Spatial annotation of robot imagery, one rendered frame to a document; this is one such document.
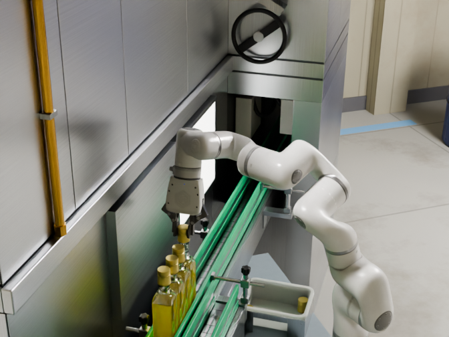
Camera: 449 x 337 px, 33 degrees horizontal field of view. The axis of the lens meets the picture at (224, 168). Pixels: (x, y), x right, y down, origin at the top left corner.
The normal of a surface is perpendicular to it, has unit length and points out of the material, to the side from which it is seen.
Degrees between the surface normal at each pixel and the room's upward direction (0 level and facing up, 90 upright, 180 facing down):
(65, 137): 90
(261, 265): 0
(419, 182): 0
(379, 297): 88
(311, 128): 90
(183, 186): 72
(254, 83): 90
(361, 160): 0
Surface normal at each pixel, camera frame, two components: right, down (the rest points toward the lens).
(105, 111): 0.96, 0.13
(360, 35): 0.33, 0.41
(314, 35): -0.28, 0.41
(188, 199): -0.23, 0.16
